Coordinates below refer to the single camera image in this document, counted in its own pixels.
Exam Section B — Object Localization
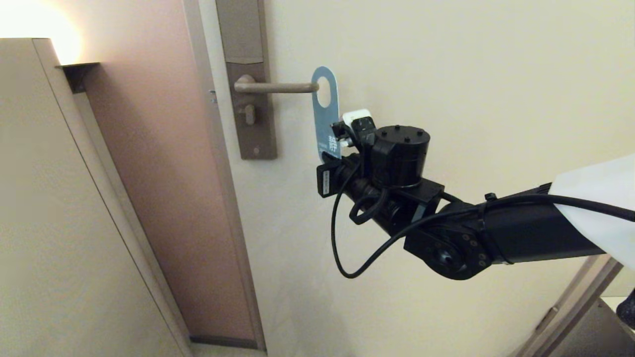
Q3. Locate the blue do-not-disturb door hanger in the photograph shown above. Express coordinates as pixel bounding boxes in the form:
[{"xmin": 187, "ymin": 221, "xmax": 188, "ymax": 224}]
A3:
[{"xmin": 312, "ymin": 66, "xmax": 343, "ymax": 162}]

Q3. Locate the white door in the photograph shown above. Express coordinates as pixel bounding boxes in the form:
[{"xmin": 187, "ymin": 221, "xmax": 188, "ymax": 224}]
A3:
[{"xmin": 197, "ymin": 0, "xmax": 635, "ymax": 357}]

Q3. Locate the brown metal lock plate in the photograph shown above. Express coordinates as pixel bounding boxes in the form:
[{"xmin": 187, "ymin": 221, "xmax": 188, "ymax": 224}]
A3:
[{"xmin": 215, "ymin": 0, "xmax": 277, "ymax": 160}]

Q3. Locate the small metal hinge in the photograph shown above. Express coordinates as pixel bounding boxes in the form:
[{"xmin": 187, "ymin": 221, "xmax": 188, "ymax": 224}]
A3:
[{"xmin": 537, "ymin": 306, "xmax": 560, "ymax": 332}]

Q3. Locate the dark cabinet side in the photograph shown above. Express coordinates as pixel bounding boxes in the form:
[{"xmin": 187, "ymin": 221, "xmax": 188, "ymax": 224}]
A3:
[{"xmin": 551, "ymin": 297, "xmax": 635, "ymax": 357}]

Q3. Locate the black looped cable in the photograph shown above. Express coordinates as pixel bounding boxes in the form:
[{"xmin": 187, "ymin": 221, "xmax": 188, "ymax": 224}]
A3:
[{"xmin": 349, "ymin": 190, "xmax": 388, "ymax": 226}]

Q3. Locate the thin black cable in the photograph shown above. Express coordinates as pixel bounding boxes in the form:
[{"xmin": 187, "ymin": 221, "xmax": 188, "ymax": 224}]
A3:
[{"xmin": 330, "ymin": 159, "xmax": 635, "ymax": 280}]

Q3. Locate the metal lever door handle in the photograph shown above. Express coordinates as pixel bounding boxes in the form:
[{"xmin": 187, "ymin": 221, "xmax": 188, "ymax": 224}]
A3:
[{"xmin": 234, "ymin": 74, "xmax": 320, "ymax": 95}]

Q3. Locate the dark wall lamp bracket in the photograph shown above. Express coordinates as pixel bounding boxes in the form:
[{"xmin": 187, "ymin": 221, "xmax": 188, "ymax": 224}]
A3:
[{"xmin": 56, "ymin": 62, "xmax": 100, "ymax": 94}]

